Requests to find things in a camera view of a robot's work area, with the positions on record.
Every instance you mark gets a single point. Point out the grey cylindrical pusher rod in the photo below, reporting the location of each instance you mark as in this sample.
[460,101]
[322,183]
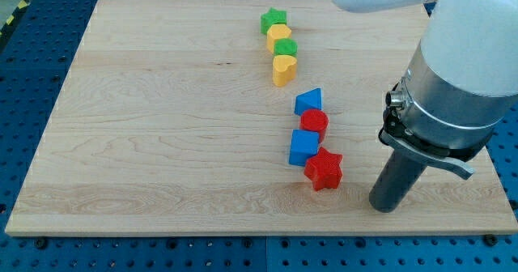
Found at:
[394,182]

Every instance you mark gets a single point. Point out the silver tool flange with clamp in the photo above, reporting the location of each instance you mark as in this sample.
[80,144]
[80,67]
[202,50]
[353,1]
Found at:
[435,123]

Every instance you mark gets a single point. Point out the red star block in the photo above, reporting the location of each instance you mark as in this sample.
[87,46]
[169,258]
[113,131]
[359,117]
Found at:
[324,170]

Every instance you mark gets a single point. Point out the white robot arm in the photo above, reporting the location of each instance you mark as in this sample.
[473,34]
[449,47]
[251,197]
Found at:
[458,86]

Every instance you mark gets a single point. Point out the green star block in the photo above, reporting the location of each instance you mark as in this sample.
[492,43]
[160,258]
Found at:
[271,17]

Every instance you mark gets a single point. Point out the blue cube block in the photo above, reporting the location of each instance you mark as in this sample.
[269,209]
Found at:
[304,145]

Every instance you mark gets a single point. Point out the red cylinder block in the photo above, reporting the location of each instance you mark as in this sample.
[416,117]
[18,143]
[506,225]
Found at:
[315,120]

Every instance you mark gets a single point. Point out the blue triangle block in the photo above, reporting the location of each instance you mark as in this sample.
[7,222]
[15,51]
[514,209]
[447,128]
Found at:
[308,100]

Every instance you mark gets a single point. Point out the yellow heart block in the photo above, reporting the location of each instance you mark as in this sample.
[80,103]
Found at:
[284,69]

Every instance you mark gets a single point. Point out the green cylinder block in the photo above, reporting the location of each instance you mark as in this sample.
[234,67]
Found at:
[286,46]

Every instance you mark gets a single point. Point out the yellow hexagon block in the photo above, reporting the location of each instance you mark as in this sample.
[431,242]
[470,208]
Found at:
[275,33]

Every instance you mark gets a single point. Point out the light wooden board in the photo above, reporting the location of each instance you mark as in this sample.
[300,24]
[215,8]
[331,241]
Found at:
[168,123]

